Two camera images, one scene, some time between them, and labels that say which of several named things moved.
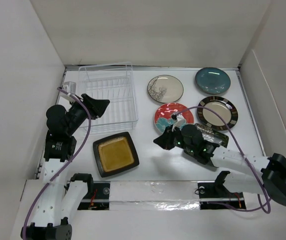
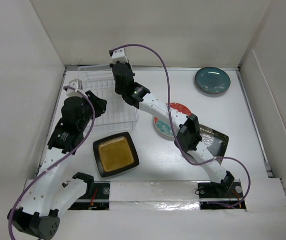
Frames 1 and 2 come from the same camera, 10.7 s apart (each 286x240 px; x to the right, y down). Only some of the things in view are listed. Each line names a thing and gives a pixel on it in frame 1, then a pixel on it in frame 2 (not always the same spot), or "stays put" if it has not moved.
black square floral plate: (210, 135) stays put
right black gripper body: (175, 139) -> (117, 90)
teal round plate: (212, 80) stays put
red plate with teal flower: (162, 116) stays put
